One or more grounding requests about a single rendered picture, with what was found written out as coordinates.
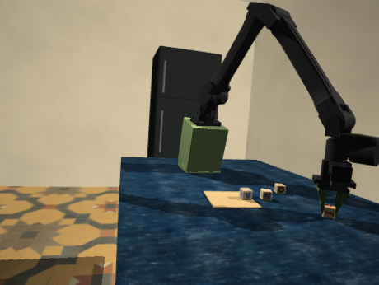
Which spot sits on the beige letter block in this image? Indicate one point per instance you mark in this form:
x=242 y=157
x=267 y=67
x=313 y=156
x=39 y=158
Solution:
x=245 y=194
x=279 y=188
x=266 y=194
x=329 y=211

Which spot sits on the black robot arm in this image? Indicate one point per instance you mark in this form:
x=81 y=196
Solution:
x=334 y=114

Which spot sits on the beige mat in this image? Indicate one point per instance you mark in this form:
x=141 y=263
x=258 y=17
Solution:
x=220 y=199

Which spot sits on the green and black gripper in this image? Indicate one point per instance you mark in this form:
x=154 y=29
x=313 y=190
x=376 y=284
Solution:
x=324 y=185

